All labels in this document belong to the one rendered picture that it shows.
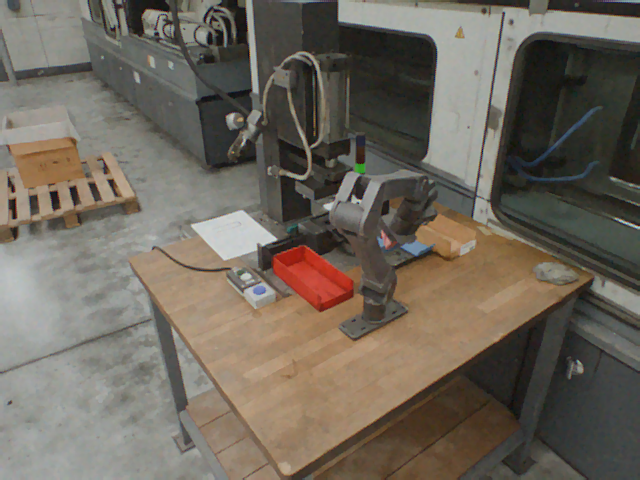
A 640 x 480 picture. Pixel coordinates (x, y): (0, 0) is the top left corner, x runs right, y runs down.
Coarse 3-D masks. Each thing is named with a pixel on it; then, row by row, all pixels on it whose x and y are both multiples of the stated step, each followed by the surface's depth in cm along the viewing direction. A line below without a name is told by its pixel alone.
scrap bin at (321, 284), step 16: (272, 256) 149; (288, 256) 153; (304, 256) 157; (320, 256) 149; (288, 272) 143; (304, 272) 151; (320, 272) 151; (336, 272) 143; (304, 288) 138; (320, 288) 144; (336, 288) 144; (352, 288) 139; (320, 304) 133; (336, 304) 138
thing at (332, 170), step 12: (288, 156) 166; (300, 156) 165; (312, 156) 165; (312, 168) 156; (324, 168) 152; (336, 168) 152; (348, 168) 151; (300, 180) 154; (312, 180) 154; (324, 180) 151; (336, 180) 154; (300, 192) 154; (312, 192) 148; (324, 192) 150; (336, 192) 153
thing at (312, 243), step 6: (330, 222) 165; (300, 228) 162; (342, 234) 168; (312, 240) 158; (318, 240) 157; (324, 240) 159; (330, 240) 160; (306, 246) 163; (312, 246) 160; (318, 246) 158; (324, 246) 160; (330, 246) 162; (318, 252) 159; (324, 252) 161
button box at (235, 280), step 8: (152, 248) 173; (160, 248) 166; (168, 256) 161; (184, 264) 156; (232, 272) 148; (248, 272) 148; (232, 280) 145; (240, 280) 144; (248, 280) 143; (256, 280) 144; (240, 288) 142
